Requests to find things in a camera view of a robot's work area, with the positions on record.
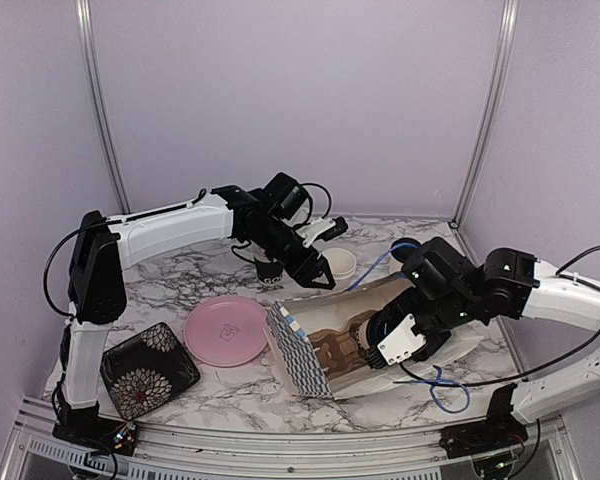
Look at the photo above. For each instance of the pink round plate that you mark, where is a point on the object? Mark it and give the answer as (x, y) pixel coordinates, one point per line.
(226, 331)

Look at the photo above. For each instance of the left aluminium frame post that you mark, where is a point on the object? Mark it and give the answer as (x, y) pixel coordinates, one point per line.
(90, 60)

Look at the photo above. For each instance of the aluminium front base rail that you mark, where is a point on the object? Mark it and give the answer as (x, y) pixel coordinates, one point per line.
(165, 452)

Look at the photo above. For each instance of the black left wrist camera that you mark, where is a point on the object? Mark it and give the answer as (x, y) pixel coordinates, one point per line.
(292, 203)

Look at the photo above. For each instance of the aluminium frame post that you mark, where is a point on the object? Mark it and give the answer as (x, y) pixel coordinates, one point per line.
(496, 87)
(90, 60)

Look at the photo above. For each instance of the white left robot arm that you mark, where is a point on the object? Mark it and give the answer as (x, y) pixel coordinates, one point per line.
(107, 246)

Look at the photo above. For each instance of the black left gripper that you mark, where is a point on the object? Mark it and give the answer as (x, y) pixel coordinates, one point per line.
(304, 275)

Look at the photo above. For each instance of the black cup holding straws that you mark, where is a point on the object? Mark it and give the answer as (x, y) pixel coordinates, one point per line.
(268, 271)

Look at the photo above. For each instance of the blue checkered paper bag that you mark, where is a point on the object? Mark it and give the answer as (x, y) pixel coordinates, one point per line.
(289, 324)

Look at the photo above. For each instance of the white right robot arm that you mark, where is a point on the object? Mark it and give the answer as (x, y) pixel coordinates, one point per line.
(554, 312)

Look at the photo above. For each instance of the brown cardboard cup carrier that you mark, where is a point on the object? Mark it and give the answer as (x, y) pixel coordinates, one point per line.
(337, 352)

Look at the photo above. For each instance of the stack of white paper cups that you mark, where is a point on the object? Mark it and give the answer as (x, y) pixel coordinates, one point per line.
(342, 262)

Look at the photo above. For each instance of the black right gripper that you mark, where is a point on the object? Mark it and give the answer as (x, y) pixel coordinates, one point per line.
(403, 301)

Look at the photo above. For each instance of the right aluminium frame post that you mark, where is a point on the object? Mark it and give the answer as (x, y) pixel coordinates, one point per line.
(496, 87)

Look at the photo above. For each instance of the black floral square plate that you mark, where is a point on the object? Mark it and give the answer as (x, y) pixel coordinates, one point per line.
(146, 371)

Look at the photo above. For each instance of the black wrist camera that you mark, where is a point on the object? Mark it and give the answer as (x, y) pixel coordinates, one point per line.
(292, 203)
(435, 268)

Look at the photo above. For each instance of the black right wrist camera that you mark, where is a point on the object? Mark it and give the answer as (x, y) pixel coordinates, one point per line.
(435, 268)

